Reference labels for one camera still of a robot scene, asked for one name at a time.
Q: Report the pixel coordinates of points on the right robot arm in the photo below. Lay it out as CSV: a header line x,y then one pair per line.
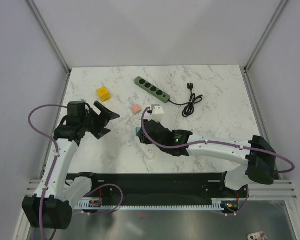
x,y
255,158

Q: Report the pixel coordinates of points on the aluminium frame rail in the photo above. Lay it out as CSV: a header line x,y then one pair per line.
x,y
280,190

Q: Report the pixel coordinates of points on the blue cube socket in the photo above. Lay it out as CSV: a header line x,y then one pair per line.
x,y
137,131

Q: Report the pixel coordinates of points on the pink plug adapter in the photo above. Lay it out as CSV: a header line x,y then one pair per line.
x,y
136,108

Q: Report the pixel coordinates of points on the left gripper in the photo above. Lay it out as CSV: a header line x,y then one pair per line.
x,y
105,116

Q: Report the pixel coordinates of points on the green power strip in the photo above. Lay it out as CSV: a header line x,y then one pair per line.
x,y
152,90

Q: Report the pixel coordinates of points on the yellow cube socket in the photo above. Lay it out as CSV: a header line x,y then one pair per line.
x,y
103,94

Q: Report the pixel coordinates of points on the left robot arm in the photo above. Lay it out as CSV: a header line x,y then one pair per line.
x,y
51,205

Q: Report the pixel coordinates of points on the white triangular power strip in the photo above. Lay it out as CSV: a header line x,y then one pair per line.
x,y
149,150

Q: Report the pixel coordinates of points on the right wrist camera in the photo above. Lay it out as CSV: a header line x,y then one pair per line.
x,y
156,113

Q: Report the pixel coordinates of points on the white cable duct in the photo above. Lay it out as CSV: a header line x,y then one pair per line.
x,y
89,205

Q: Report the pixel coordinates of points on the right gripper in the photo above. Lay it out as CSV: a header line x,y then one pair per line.
x,y
143,139

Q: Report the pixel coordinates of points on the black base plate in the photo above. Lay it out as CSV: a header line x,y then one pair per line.
x,y
159,188

